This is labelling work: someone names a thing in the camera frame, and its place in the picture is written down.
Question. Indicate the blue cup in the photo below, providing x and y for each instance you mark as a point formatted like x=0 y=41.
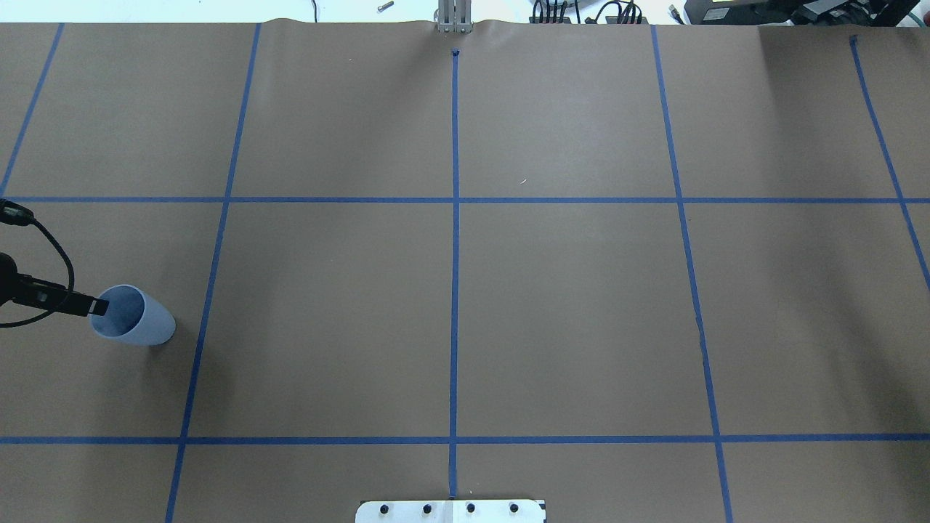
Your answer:
x=133 y=317

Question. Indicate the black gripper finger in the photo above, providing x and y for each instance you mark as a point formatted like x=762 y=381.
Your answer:
x=98 y=306

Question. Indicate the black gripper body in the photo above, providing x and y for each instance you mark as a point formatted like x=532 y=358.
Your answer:
x=45 y=293

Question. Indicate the white post base plate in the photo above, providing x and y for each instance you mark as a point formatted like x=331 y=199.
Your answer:
x=452 y=510

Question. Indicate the aluminium frame post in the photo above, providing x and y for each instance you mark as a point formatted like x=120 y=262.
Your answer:
x=454 y=16

